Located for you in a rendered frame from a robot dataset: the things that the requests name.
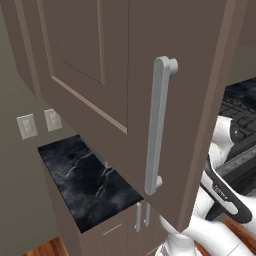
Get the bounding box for brown panelled cabinet door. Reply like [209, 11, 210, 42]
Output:
[35, 0, 130, 135]

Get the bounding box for long grey cabinet door handle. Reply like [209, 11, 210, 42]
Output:
[143, 55, 179, 197]

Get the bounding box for brown base cabinet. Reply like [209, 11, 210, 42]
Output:
[41, 159, 168, 256]

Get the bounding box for pale wall switch plate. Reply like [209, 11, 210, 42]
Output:
[16, 113, 39, 141]
[43, 108, 64, 133]

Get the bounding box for brown cabinet door with handle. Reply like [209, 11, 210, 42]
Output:
[127, 0, 250, 233]

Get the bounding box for short grey base cabinet handle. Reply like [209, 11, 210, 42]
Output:
[134, 201, 143, 234]
[143, 199, 152, 228]

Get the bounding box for brown wall cabinet body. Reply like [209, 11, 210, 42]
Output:
[0, 0, 42, 98]

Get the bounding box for black hob with grates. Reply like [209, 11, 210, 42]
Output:
[213, 95, 256, 198]

